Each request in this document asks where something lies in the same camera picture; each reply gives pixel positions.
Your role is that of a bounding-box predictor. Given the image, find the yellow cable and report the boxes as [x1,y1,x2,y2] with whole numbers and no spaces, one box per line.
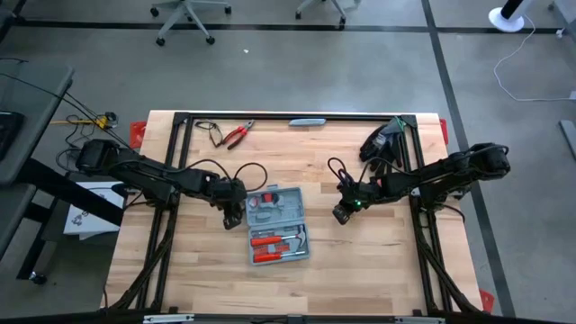
[48,114,113,131]

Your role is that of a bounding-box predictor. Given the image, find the white round floor stand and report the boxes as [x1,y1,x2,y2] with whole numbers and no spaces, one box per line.
[488,0,539,33]

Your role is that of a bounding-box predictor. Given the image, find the grey desk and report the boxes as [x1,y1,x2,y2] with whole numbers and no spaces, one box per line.
[0,58,126,285]

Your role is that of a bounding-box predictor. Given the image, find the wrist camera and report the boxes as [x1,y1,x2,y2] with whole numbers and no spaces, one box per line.
[223,210,244,230]
[332,204,352,225]

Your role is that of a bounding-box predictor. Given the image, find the grey plastic tool case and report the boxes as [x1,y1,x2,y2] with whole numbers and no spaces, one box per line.
[245,185,311,266]

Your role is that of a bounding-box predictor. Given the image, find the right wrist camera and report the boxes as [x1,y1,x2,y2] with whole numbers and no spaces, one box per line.
[332,204,352,225]

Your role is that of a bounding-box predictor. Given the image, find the red handled pliers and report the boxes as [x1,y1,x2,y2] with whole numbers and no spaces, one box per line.
[221,119,256,151]

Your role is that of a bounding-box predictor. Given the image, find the grey desk foot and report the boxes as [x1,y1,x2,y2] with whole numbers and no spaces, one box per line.
[559,119,576,159]

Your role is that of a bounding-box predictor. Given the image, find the silver bracket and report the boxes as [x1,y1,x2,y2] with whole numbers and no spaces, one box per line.
[142,313,195,324]
[394,316,446,324]

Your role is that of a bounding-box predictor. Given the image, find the white paper box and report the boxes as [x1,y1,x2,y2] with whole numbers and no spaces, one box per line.
[62,181,126,240]

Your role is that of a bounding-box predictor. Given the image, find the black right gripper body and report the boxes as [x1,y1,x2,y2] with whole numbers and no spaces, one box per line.
[348,182,375,211]

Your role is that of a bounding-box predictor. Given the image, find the white floor cable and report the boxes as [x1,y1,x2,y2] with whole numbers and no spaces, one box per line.
[492,14,576,103]

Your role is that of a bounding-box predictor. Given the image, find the black safety glasses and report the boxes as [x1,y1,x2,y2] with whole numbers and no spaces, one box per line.
[194,120,225,149]

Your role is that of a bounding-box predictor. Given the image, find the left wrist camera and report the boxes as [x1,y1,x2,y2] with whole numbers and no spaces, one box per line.
[223,210,244,230]

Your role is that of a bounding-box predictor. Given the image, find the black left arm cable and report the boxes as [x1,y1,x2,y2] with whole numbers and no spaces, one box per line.
[186,158,269,193]

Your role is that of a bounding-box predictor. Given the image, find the silver utility knife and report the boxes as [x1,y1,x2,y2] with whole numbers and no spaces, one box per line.
[288,117,328,128]

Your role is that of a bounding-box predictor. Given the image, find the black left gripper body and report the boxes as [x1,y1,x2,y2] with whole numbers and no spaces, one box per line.
[211,177,238,210]

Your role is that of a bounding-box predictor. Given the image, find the grey office chair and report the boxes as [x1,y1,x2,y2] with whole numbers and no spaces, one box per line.
[149,0,232,48]
[294,0,361,31]

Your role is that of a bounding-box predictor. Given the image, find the black aluminium frame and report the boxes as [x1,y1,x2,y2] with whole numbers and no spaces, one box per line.
[105,111,485,316]

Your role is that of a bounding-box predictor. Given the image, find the black keyboard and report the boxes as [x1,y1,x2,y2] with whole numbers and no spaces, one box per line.
[0,111,25,162]

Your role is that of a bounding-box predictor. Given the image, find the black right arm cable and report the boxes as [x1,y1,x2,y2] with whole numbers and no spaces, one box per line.
[327,156,361,186]

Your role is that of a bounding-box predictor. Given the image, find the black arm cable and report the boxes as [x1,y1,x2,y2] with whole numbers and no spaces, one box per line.
[327,156,361,186]
[186,158,269,193]

